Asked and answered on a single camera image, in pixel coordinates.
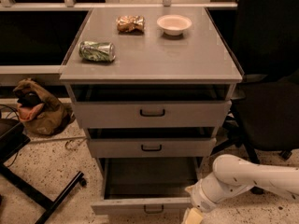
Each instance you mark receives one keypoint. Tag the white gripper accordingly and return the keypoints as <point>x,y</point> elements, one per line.
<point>202,197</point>

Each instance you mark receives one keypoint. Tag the grey bottom drawer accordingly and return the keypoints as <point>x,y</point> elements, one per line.
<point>146,185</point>

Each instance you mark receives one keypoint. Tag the grey drawer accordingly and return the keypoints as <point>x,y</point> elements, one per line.
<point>146,185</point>
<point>150,142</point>
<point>148,106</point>

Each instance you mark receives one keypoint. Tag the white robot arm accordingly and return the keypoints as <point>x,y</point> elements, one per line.
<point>232,176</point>

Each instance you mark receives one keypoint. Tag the grey middle drawer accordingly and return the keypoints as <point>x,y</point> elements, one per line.
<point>150,142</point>

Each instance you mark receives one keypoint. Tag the grey drawer cabinet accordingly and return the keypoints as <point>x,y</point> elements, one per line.
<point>168,90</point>

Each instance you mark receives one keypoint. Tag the grey top drawer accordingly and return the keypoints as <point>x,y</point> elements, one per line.
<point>148,106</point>

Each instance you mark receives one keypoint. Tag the black office chair right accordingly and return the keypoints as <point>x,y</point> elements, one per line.
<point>265,42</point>

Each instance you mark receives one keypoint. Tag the brown canvas bag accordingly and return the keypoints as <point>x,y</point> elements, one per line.
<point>39,110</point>

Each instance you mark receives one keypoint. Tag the white paper bowl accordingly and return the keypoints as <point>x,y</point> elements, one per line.
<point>174,24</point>

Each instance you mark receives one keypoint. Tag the green crushed soda can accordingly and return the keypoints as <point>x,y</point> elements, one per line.
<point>97,51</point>

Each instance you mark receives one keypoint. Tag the crumpled gold snack bag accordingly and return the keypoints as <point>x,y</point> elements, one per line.
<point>130,23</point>

